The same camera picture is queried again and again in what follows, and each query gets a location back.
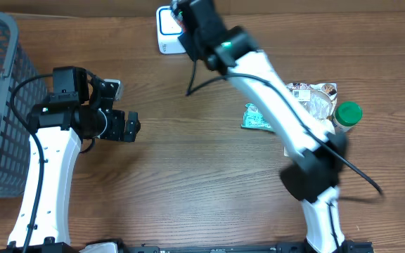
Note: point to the beige brown snack bag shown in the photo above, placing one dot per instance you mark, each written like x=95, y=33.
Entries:
x=318, y=99

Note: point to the teal wipes packet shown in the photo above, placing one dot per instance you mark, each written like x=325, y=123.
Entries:
x=253, y=119

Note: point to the green lid jar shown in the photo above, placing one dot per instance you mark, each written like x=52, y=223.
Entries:
x=346, y=115

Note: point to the white barcode scanner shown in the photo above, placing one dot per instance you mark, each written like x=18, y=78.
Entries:
x=168, y=32

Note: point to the dark grey plastic basket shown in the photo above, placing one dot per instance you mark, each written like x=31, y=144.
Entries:
x=15, y=67

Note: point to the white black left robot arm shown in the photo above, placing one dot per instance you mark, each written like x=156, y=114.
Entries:
x=41, y=136

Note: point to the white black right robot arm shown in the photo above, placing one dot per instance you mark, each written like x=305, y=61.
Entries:
x=317, y=154

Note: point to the orange tissue pack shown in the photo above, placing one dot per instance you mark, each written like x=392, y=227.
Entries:
x=178, y=17

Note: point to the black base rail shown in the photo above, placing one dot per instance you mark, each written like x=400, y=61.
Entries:
x=119, y=247

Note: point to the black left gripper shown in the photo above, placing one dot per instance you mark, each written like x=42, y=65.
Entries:
x=117, y=133

